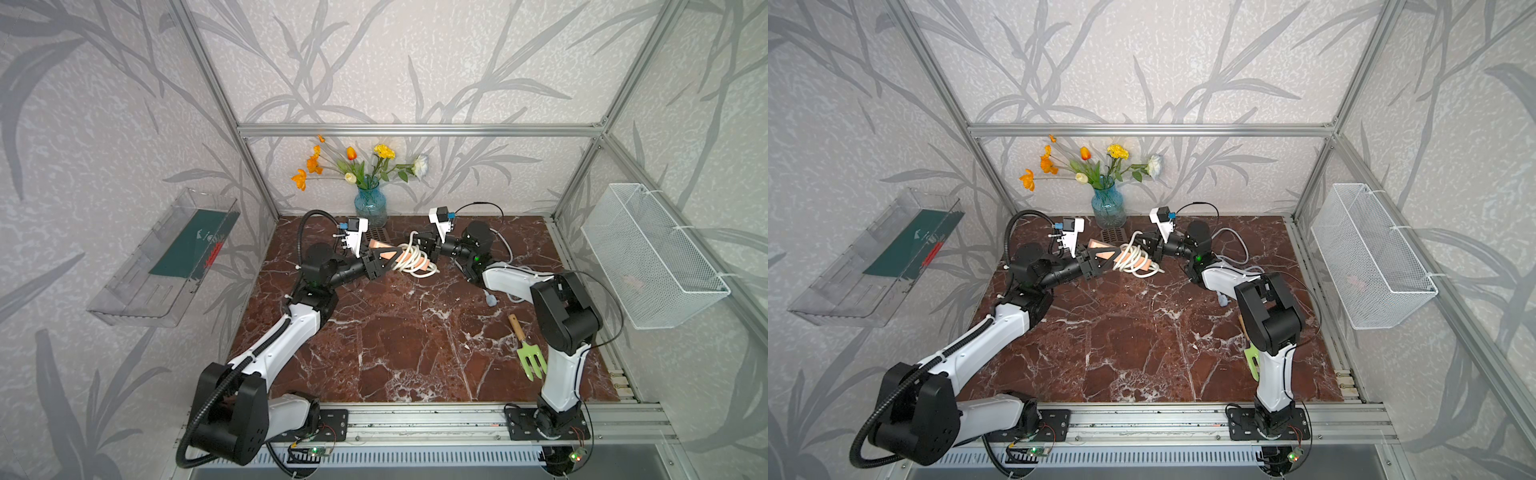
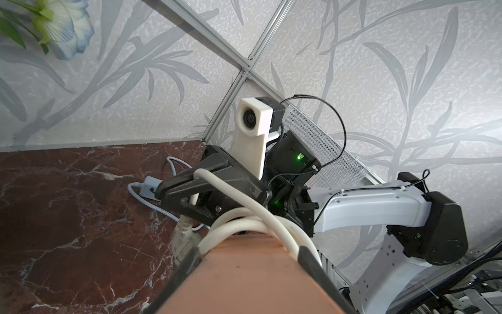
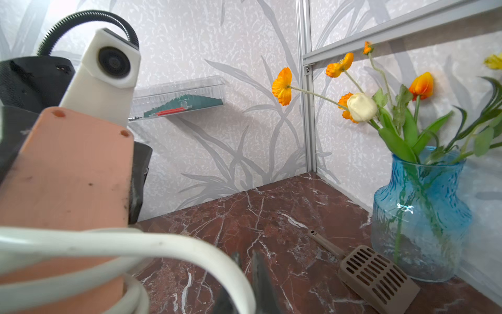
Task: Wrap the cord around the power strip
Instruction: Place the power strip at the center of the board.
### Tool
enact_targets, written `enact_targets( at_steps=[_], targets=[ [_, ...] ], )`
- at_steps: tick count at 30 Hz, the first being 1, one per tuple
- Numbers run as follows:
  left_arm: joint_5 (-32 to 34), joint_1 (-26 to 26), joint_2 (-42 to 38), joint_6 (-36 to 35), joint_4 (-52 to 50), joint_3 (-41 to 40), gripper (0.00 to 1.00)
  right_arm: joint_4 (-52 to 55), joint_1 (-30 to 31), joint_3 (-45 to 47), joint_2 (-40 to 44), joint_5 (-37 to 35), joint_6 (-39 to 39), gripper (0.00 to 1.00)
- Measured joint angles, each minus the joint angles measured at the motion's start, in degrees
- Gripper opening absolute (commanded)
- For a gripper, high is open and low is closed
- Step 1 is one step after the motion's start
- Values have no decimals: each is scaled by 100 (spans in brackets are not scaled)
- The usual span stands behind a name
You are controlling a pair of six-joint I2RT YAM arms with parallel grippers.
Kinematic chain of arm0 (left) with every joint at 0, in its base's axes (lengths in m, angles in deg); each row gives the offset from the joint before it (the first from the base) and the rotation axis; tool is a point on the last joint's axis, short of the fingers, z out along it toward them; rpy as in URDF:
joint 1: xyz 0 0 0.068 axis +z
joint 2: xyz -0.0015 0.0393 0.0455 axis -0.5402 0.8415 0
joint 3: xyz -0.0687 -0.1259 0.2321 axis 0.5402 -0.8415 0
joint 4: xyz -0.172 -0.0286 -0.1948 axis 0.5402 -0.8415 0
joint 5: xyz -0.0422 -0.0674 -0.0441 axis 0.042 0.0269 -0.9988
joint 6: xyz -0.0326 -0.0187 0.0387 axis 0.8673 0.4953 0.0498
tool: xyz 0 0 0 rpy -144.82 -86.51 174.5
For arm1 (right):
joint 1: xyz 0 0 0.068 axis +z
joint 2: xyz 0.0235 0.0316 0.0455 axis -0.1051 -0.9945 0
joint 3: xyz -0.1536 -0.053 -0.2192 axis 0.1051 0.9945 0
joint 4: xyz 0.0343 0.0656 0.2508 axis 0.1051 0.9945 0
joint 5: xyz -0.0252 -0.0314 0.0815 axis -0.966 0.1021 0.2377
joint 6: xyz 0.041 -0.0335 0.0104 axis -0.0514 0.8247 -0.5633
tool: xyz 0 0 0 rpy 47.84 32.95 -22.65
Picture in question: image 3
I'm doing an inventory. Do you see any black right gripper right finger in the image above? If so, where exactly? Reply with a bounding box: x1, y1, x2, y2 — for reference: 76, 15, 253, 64
251, 251, 282, 314

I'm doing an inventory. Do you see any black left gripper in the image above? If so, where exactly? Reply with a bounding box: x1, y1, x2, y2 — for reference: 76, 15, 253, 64
0, 105, 154, 226

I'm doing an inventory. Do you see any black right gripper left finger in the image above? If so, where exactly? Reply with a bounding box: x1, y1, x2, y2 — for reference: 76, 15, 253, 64
211, 250, 242, 314

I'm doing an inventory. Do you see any pink power strip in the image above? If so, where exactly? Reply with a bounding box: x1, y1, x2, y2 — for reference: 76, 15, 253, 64
1, 107, 134, 313

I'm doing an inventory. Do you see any white power cord with plug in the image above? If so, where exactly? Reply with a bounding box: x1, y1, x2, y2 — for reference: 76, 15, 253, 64
0, 226, 258, 314

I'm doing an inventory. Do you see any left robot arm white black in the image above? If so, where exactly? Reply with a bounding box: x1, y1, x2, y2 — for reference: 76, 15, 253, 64
1, 56, 75, 179

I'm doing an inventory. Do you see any beige plastic slotted scoop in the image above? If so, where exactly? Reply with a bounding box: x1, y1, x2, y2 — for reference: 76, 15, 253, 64
309, 230, 420, 314

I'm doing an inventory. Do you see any blue glass vase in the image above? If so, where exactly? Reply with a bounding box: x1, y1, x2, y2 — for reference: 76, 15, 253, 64
371, 147, 473, 283

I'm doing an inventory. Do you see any clear plastic wall tray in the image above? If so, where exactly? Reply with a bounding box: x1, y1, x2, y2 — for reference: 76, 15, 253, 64
129, 76, 225, 122

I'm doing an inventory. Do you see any black corrugated cable conduit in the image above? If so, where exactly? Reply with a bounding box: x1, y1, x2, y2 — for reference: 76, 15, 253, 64
37, 10, 141, 56

